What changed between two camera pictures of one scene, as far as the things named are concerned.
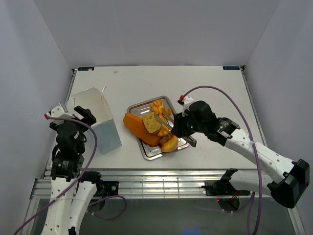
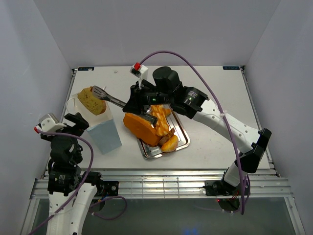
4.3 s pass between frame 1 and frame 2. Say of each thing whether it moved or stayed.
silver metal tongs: moved
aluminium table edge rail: stayed
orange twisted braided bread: stayed
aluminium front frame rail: stayed
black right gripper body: moved
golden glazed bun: stayed
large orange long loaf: stayed
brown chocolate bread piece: stayed
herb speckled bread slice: moved
